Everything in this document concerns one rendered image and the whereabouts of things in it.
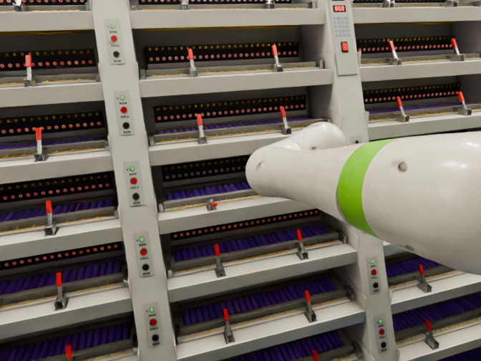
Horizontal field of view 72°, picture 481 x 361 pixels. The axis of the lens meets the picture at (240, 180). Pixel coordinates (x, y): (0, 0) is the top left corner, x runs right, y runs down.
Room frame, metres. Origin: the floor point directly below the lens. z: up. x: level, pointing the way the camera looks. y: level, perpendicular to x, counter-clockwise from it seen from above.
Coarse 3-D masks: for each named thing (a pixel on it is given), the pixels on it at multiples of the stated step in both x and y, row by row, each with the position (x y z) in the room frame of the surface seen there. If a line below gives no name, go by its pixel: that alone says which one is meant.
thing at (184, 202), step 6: (228, 192) 1.02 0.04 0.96; (234, 192) 1.02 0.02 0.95; (240, 192) 1.02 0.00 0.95; (246, 192) 1.02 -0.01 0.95; (252, 192) 1.03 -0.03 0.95; (186, 198) 0.99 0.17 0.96; (192, 198) 0.99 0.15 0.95; (198, 198) 0.99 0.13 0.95; (204, 198) 0.99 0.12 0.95; (216, 198) 1.00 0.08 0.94; (222, 198) 1.01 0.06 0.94; (228, 198) 1.01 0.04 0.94; (246, 198) 1.01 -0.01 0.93; (168, 204) 0.97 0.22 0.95; (174, 204) 0.97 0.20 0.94; (180, 204) 0.98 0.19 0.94; (186, 204) 0.98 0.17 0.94; (192, 204) 0.99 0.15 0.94
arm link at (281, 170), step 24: (288, 144) 0.67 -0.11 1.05; (360, 144) 0.40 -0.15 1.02; (264, 168) 0.61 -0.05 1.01; (288, 168) 0.53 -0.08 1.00; (312, 168) 0.45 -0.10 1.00; (336, 168) 0.39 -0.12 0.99; (264, 192) 0.64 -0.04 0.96; (288, 192) 0.53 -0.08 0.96; (312, 192) 0.45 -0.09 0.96; (336, 192) 0.38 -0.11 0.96; (336, 216) 0.41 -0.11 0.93
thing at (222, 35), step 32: (160, 32) 1.13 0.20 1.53; (192, 32) 1.16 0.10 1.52; (224, 32) 1.18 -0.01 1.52; (256, 32) 1.21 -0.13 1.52; (288, 32) 1.24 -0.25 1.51; (384, 32) 1.34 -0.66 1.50; (416, 32) 1.37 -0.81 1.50; (448, 32) 1.41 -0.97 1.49; (160, 96) 1.12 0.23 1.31; (192, 96) 1.15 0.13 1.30; (224, 96) 1.18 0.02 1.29; (256, 96) 1.20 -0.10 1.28; (160, 192) 1.11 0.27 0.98
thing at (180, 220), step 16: (208, 176) 1.12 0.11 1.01; (224, 176) 1.13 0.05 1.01; (240, 176) 1.15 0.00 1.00; (160, 208) 0.96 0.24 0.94; (192, 208) 0.98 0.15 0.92; (224, 208) 0.97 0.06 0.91; (240, 208) 0.97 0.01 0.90; (256, 208) 0.99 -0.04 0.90; (272, 208) 1.00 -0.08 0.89; (288, 208) 1.02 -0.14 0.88; (304, 208) 1.03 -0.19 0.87; (160, 224) 0.92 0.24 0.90; (176, 224) 0.93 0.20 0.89; (192, 224) 0.95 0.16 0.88; (208, 224) 0.96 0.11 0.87
